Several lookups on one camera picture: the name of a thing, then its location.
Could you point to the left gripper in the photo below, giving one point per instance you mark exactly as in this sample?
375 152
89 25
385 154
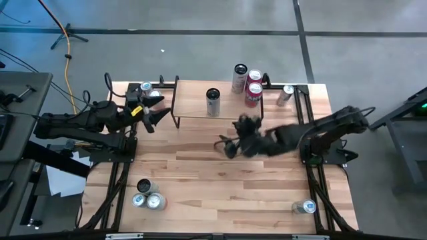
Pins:
130 115

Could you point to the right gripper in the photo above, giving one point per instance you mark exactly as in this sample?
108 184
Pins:
257 143

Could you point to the red Fanta can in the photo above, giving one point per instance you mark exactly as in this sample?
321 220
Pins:
253 96
254 76

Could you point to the white Celsius can palm print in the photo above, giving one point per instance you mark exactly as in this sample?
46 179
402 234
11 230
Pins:
146 186

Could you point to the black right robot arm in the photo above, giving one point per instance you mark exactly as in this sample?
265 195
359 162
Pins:
320 131

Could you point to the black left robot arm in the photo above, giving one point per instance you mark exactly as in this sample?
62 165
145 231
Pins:
76 125

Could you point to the slim blue silver can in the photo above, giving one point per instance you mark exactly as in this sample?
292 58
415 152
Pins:
138 200
145 86
305 206
285 96

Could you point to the black diagonal support beam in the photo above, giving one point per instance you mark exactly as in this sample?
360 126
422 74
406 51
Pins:
60 163

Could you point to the black tripod stand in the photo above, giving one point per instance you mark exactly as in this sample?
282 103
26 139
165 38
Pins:
66 30

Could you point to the white paper sheets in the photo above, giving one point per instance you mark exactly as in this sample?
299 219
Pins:
61 181

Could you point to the grey side table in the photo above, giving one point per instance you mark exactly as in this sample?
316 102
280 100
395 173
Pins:
36 86

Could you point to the black clamp tool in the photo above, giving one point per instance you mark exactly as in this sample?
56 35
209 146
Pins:
18 95

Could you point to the dark grey metal stand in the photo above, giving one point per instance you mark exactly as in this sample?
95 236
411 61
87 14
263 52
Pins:
403 143

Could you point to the table caster wheel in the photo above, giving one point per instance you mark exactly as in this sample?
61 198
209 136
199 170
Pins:
33 222

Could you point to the wooden shelf black frame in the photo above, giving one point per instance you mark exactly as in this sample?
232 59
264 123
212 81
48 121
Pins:
193 103

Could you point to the black aluminium rail frame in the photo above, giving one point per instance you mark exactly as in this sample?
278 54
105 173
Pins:
303 89

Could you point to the silver table bracket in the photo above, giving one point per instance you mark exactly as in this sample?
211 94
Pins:
124 236
310 237

